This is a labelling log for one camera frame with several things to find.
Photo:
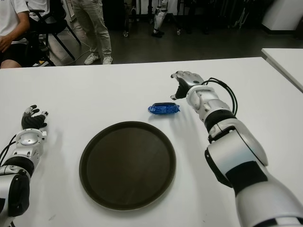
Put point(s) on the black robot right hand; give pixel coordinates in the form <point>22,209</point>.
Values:
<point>187,81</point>

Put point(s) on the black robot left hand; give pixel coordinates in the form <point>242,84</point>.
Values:
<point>32,121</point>

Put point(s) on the blue Oreo packet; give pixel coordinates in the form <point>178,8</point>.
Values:
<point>163,109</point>

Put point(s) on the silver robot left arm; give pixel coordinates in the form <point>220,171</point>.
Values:
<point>16,184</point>

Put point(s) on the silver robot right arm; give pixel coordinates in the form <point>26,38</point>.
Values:
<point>236,153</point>

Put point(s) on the white humanoid robot leg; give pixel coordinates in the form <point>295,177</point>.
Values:
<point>159,19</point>

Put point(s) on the black chair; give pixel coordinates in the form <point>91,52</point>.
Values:
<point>52,23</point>

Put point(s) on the white side table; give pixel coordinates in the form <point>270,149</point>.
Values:
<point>286,59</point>

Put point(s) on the round dark brown tray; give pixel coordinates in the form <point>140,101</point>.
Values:
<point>127,165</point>

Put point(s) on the person in black shorts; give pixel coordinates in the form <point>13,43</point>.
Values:
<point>9,16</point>

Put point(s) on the person in beige trousers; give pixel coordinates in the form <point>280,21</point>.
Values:
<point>94,23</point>

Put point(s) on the white cabinet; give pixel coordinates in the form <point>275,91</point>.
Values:
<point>281,14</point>

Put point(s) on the folded grey metal frame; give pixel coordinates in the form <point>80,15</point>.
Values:
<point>241,19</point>

